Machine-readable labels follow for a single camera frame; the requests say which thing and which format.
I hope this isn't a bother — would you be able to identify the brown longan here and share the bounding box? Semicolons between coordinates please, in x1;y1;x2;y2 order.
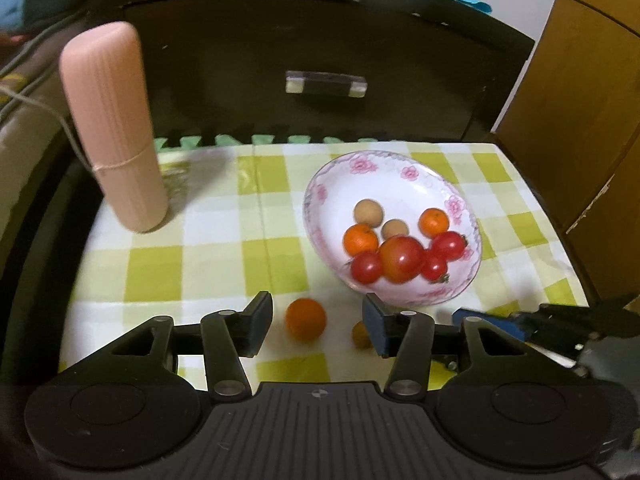
354;200;384;228
352;322;372;350
381;219;409;240

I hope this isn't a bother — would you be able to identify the small orange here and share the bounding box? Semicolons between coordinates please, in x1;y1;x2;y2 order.
418;208;450;238
343;223;380;257
285;298;326;342

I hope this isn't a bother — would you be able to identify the red cherry tomato middle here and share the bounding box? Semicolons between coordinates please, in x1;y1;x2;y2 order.
420;249;449;283

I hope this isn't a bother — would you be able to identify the red cherry tomato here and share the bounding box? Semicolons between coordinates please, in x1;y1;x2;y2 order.
430;231;468;261
349;252;383;285
420;249;449;283

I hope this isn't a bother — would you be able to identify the large red tomato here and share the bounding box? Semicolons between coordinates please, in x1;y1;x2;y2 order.
378;235;424;284

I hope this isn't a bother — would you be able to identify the red cherry tomato left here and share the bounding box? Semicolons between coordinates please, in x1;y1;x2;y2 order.
349;252;383;285

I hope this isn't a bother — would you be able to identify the red cherry tomato right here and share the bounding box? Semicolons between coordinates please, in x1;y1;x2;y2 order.
430;231;468;261

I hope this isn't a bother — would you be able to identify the green white checkered tablecloth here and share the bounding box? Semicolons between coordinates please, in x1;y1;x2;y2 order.
60;142;586;385

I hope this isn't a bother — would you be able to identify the brown longan front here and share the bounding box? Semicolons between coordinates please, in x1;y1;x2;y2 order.
381;219;409;240

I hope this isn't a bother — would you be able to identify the brown longan back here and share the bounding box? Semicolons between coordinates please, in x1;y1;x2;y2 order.
354;200;384;228

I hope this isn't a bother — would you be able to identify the white floral bowl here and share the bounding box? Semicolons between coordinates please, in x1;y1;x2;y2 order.
303;150;482;306

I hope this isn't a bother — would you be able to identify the brown wooden wardrobe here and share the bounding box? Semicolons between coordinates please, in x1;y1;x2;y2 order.
497;0;639;299

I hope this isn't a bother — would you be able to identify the green foam mat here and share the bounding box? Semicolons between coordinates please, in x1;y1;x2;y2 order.
154;133;378;153

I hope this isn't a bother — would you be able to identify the dark wooden nightstand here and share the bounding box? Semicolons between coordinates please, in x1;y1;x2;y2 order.
87;0;534;143

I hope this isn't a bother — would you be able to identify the pink ribbed cylindrical case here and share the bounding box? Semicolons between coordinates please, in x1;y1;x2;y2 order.
58;22;168;232

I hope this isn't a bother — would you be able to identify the metal drawer handle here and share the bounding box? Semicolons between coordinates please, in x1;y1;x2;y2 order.
285;70;368;99

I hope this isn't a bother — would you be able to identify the white cable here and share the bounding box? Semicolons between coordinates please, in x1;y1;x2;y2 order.
0;81;97;174

